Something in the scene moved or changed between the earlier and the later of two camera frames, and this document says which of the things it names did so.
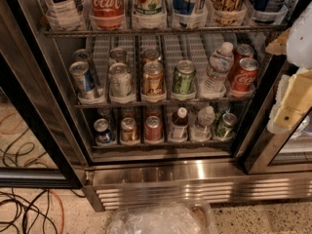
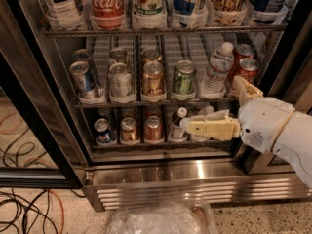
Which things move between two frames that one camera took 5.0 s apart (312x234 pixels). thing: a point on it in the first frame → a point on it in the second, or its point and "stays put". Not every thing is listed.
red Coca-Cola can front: [247, 75] stays put
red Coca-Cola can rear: [242, 51] stays put
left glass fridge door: [39, 146] stays put
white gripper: [301, 41] → [262, 123]
